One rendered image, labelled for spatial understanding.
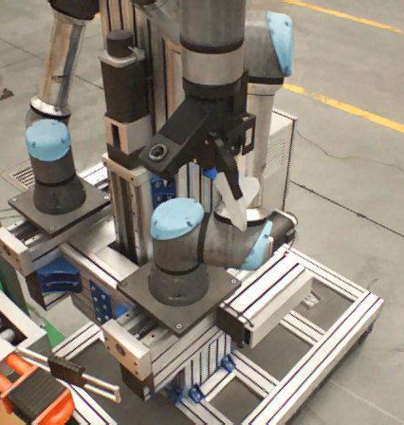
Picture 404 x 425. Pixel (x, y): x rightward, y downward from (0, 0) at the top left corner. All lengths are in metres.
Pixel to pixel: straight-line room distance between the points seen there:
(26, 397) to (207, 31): 0.61
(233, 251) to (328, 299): 1.36
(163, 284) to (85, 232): 0.45
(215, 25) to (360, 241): 2.57
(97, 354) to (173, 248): 1.15
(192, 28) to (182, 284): 0.74
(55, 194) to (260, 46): 0.76
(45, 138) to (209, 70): 0.91
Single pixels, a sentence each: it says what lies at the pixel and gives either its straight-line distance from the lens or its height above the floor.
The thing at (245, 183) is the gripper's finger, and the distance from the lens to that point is 0.72.
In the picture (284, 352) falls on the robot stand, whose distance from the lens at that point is 2.24.
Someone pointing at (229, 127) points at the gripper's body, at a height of 1.66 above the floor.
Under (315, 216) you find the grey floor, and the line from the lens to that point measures 3.20.
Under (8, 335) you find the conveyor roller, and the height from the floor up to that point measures 0.55.
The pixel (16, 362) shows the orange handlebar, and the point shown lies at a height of 1.24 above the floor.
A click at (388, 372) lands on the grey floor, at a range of 2.55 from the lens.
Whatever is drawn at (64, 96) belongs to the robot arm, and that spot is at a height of 1.31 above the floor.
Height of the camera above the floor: 2.00
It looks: 39 degrees down
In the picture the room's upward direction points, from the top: straight up
